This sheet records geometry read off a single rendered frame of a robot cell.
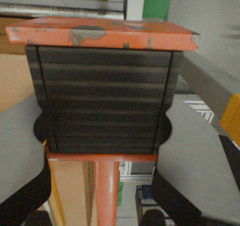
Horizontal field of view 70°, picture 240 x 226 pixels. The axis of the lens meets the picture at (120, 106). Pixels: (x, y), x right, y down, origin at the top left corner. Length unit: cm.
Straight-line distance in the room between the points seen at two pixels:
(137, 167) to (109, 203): 139
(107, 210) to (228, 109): 25
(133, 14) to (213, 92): 34
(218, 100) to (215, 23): 101
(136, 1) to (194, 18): 74
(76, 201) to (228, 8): 129
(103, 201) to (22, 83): 20
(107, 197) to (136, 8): 52
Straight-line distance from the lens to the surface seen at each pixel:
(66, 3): 72
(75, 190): 45
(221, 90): 38
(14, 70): 29
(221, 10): 135
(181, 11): 125
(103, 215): 22
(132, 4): 59
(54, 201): 46
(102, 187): 17
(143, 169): 160
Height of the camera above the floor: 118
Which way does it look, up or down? 58 degrees down
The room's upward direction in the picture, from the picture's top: 177 degrees clockwise
